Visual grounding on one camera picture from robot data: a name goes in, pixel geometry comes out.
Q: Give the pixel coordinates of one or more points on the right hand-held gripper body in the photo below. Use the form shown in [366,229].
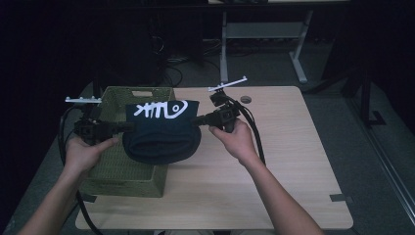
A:
[225,116]

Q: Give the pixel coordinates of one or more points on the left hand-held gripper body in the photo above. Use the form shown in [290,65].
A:
[93,129]

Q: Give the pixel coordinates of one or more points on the dark navy garment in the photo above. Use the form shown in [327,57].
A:
[163,140]

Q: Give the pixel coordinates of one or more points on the green woven basket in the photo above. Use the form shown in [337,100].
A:
[130,179]

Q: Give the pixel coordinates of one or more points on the person's left hand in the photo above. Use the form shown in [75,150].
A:
[81,156]

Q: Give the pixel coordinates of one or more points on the person's right hand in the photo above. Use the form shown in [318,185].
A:
[239,143]

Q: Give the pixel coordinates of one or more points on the grey tape strip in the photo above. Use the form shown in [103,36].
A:
[341,197]

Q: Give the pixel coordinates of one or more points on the black stand with base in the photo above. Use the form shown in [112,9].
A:
[366,98]

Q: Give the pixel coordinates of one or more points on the metal floor rail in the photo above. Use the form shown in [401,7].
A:
[388,169]

